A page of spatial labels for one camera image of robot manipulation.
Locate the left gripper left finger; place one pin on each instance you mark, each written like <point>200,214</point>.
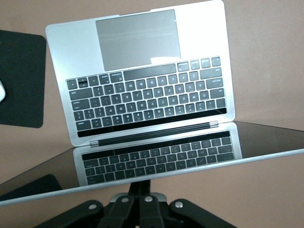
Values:
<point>118,213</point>

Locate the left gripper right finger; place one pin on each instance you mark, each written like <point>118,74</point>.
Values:
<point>152,213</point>

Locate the silver laptop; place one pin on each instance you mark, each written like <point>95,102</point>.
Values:
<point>142,42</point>

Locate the white computer mouse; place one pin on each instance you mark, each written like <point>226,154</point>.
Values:
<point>2,92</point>

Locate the black mouse pad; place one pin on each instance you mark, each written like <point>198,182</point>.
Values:
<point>21,71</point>

